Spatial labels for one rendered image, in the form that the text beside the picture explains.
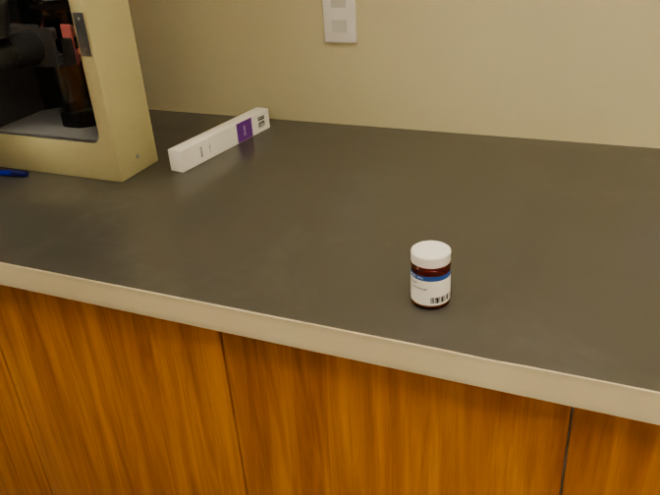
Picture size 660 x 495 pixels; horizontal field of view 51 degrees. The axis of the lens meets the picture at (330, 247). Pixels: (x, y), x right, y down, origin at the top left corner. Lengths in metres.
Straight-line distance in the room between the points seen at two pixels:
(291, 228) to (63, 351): 0.41
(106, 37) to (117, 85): 0.08
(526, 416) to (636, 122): 0.72
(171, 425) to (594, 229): 0.69
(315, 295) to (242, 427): 0.26
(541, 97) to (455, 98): 0.17
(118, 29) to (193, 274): 0.51
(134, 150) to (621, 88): 0.89
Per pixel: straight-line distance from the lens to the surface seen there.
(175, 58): 1.69
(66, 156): 1.36
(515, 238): 1.00
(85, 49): 1.24
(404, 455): 0.93
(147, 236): 1.08
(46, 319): 1.15
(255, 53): 1.57
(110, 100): 1.27
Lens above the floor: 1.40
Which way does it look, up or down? 28 degrees down
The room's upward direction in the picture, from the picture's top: 4 degrees counter-clockwise
